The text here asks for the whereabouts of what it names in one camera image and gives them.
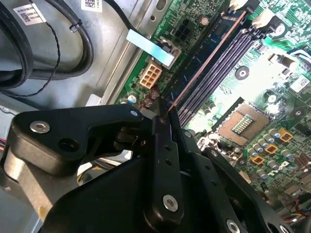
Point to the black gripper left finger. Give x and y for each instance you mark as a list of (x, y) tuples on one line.
[(73, 131)]

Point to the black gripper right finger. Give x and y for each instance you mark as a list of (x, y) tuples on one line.
[(230, 199)]

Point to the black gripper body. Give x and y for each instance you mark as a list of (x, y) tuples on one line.
[(102, 206)]

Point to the dark RAM stick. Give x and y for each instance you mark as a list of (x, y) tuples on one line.
[(199, 63)]

